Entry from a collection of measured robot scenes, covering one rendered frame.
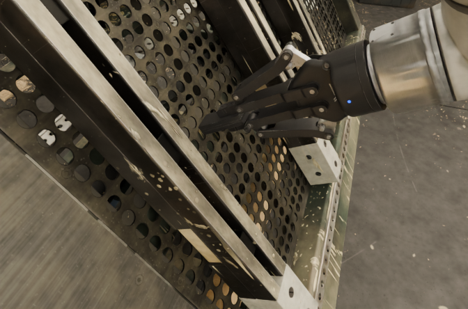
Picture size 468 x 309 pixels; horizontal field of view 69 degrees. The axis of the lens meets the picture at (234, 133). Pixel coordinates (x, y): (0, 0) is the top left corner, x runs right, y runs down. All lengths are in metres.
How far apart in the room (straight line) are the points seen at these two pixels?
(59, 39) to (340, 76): 0.26
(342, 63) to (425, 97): 0.08
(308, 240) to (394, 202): 1.35
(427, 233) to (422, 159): 0.53
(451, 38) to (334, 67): 0.10
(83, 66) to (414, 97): 0.30
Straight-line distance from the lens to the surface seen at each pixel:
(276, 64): 0.38
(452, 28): 0.32
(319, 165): 0.80
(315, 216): 0.79
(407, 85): 0.34
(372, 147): 2.32
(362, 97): 0.35
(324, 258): 0.75
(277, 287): 0.55
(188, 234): 0.48
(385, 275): 1.82
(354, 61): 0.35
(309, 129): 0.42
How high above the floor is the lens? 1.54
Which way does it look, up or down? 43 degrees down
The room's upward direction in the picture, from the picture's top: straight up
